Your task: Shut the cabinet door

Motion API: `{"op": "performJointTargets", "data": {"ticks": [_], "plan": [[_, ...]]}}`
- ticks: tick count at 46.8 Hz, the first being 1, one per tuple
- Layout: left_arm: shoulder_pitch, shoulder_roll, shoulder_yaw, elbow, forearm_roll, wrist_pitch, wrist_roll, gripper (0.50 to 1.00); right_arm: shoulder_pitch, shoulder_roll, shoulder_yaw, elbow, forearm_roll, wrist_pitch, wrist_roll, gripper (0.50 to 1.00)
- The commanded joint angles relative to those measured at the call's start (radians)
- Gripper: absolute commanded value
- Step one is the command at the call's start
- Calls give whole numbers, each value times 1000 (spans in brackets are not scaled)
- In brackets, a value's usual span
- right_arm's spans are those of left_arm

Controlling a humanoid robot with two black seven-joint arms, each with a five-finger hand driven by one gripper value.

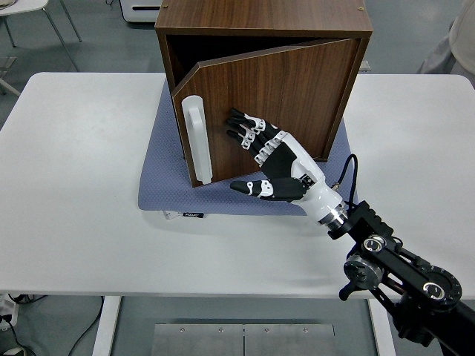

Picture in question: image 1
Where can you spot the white power strip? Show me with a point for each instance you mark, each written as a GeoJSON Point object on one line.
{"type": "Point", "coordinates": [5, 308]}

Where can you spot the black mat label tag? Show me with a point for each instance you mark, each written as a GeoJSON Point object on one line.
{"type": "Point", "coordinates": [194, 214]}

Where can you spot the blue-grey textured mat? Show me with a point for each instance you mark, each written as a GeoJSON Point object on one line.
{"type": "Point", "coordinates": [208, 198]}

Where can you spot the grey floor outlet cover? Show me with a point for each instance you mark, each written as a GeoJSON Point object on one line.
{"type": "Point", "coordinates": [7, 62]}

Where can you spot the white table leg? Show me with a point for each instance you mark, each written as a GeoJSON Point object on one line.
{"type": "Point", "coordinates": [105, 326]}
{"type": "Point", "coordinates": [378, 333]}

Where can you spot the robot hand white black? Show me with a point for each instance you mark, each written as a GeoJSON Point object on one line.
{"type": "Point", "coordinates": [315, 185]}

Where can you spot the brown wooden cabinet body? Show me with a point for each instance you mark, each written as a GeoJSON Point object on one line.
{"type": "Point", "coordinates": [259, 15]}

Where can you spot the white chair with metal legs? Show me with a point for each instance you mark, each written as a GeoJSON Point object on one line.
{"type": "Point", "coordinates": [22, 5]}

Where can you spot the brown wooden cabinet door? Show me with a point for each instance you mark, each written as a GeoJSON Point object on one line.
{"type": "Point", "coordinates": [289, 85]}

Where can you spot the white appliance box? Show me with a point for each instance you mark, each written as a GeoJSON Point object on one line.
{"type": "Point", "coordinates": [141, 11]}

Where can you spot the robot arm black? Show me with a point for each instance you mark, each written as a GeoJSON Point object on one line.
{"type": "Point", "coordinates": [408, 267]}

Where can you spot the grey metal plate with screws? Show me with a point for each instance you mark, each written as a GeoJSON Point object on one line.
{"type": "Point", "coordinates": [196, 341]}
{"type": "Point", "coordinates": [289, 341]}

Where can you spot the person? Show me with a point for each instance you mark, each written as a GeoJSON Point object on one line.
{"type": "Point", "coordinates": [456, 44]}

